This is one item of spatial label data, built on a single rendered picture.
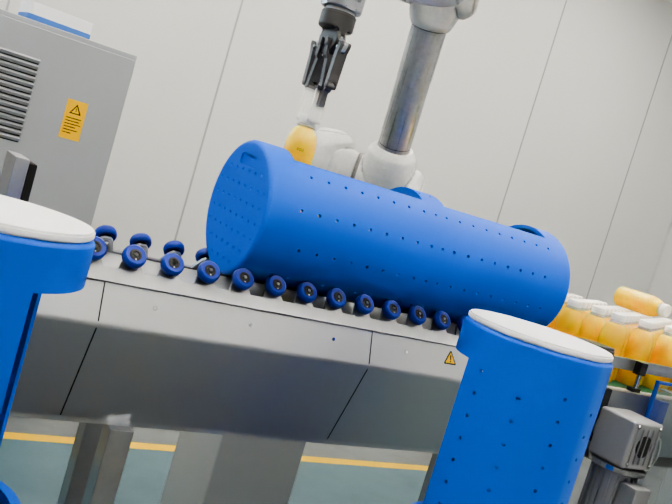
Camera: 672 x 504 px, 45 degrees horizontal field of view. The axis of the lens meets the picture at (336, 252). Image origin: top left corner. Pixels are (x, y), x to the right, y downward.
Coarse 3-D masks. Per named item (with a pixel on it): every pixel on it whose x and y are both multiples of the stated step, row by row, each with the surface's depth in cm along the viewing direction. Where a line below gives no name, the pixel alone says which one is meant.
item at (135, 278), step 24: (96, 264) 143; (120, 264) 146; (144, 288) 147; (168, 288) 149; (192, 288) 152; (216, 288) 156; (264, 288) 163; (288, 312) 163; (312, 312) 167; (336, 312) 171; (408, 336) 180; (432, 336) 185; (456, 336) 189
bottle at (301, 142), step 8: (296, 128) 168; (304, 128) 167; (312, 128) 168; (288, 136) 168; (296, 136) 167; (304, 136) 167; (312, 136) 168; (288, 144) 168; (296, 144) 167; (304, 144) 167; (312, 144) 168; (296, 152) 167; (304, 152) 167; (312, 152) 168; (296, 160) 167; (304, 160) 167
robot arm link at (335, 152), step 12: (324, 132) 245; (336, 132) 245; (324, 144) 243; (336, 144) 243; (348, 144) 246; (324, 156) 243; (336, 156) 243; (348, 156) 244; (324, 168) 243; (336, 168) 243; (348, 168) 243
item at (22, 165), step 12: (12, 156) 140; (24, 156) 143; (12, 168) 138; (24, 168) 139; (36, 168) 140; (0, 180) 145; (12, 180) 138; (24, 180) 139; (0, 192) 143; (12, 192) 138; (24, 192) 140
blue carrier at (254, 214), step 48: (240, 192) 165; (288, 192) 156; (336, 192) 164; (384, 192) 173; (240, 240) 160; (288, 240) 157; (336, 240) 163; (384, 240) 169; (432, 240) 176; (480, 240) 185; (528, 240) 196; (384, 288) 175; (432, 288) 180; (480, 288) 186; (528, 288) 193
